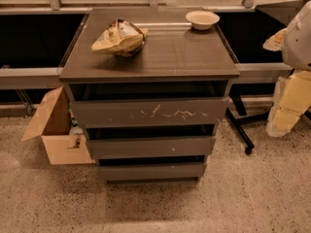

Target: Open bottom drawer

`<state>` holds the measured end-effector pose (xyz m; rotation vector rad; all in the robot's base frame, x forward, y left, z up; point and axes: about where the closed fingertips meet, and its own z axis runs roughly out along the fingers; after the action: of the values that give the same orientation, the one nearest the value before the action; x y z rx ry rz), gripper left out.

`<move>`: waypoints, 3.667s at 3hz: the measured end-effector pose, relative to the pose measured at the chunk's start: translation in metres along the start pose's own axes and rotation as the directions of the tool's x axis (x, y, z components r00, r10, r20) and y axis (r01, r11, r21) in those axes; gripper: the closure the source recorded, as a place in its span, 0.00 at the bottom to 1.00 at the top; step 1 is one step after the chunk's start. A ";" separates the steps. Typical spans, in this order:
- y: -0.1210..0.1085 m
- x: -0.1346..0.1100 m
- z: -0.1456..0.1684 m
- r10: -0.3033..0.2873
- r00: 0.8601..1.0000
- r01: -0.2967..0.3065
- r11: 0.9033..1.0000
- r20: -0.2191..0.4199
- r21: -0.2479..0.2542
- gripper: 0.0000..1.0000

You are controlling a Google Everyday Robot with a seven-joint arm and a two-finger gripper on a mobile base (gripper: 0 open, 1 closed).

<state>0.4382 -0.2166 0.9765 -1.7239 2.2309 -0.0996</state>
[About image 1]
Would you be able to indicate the grey top drawer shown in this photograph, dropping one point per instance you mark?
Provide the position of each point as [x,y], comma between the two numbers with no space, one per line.
[151,112]

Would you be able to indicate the green bottle in box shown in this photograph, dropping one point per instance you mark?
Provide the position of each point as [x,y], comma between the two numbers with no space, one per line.
[74,123]

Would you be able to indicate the dark grey drawer cabinet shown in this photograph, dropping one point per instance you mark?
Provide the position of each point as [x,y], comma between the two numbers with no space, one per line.
[177,62]

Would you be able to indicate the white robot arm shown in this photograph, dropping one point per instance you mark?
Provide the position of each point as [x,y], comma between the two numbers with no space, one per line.
[296,51]

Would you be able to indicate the grey middle drawer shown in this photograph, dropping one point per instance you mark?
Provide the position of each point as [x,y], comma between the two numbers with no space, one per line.
[150,147]

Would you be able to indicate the grey drawer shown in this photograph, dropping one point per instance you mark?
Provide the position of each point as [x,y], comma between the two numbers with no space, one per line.
[152,172]
[151,112]
[150,147]

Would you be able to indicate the open cardboard box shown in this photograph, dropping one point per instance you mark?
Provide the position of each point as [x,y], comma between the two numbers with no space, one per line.
[52,123]

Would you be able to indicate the grey bottom drawer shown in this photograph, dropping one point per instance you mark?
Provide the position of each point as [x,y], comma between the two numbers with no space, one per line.
[152,172]

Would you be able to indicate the crumpled yellow chip bag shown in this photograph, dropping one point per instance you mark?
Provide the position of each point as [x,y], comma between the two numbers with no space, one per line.
[121,38]

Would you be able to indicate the black stand with table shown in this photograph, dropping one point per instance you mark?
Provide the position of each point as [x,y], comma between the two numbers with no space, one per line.
[260,69]

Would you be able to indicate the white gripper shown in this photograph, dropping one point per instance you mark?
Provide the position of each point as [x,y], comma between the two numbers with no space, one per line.
[298,44]

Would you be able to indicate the white paper bowl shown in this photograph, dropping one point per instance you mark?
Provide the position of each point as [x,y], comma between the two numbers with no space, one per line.
[202,20]

